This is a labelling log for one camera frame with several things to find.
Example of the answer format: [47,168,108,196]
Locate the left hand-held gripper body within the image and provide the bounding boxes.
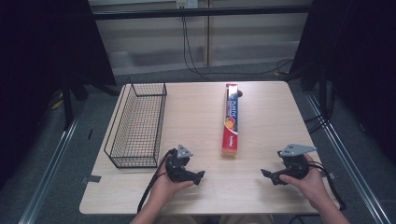
[164,144,194,184]

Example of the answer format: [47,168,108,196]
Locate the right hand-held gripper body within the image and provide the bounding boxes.
[276,143,318,181]

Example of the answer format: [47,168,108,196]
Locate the person's left hand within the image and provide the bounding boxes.
[149,154,196,209]

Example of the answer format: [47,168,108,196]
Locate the person's right hand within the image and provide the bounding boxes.
[278,152,329,210]

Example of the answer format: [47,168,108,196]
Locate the red plastic wrap box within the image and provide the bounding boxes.
[220,82,240,160]

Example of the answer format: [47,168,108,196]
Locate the black curtain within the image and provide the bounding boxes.
[0,0,118,190]
[289,0,396,164]

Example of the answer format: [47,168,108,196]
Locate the black metal stand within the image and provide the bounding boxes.
[61,73,75,131]

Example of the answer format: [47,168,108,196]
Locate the black horizontal bar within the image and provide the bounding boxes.
[92,5,313,21]

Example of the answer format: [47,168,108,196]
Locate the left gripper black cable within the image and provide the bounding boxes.
[136,148,177,215]

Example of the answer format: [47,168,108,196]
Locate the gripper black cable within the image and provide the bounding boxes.
[307,161,347,212]
[136,148,177,215]

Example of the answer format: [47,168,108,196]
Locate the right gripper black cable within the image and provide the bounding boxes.
[307,161,347,212]

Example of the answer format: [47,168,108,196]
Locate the silver metal floor rail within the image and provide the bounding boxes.
[18,113,82,224]
[305,91,392,224]

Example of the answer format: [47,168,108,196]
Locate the bundle of black floor cables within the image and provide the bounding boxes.
[304,85,337,134]

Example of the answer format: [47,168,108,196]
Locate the black wire basket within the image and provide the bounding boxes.
[103,77,168,169]

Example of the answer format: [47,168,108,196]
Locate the long black floor cable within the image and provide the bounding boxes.
[181,15,294,82]

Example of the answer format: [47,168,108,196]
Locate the white wall outlet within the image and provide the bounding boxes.
[175,0,200,9]

